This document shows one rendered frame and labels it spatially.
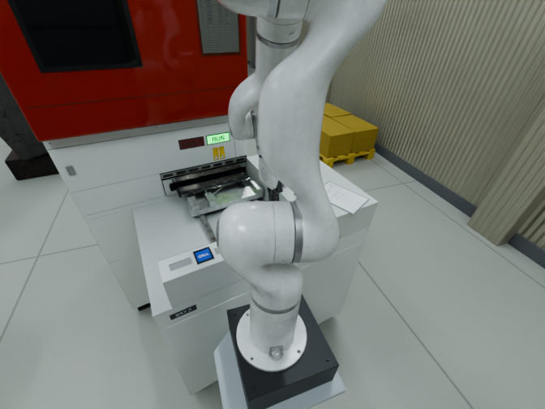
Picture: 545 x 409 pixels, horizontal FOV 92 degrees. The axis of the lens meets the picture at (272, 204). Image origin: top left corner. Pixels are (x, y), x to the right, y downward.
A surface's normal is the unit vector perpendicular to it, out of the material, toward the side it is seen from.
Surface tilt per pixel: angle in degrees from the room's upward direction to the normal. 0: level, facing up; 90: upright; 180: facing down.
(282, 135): 82
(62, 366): 0
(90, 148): 90
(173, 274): 0
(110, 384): 0
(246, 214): 17
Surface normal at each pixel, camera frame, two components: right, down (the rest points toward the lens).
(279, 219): 0.09, -0.46
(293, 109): -0.03, 0.45
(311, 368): 0.06, -0.83
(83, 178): 0.48, 0.55
